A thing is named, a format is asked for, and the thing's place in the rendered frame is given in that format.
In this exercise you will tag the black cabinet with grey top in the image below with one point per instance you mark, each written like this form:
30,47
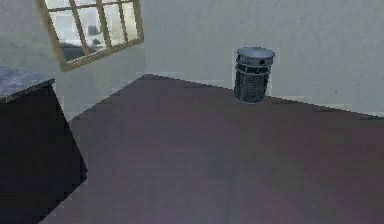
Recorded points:
33,150

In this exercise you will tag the wooden framed window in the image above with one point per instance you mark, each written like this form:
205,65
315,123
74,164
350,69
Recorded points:
100,30

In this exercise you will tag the grey mesh waste bin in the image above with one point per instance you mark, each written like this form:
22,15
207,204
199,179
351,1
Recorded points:
252,78

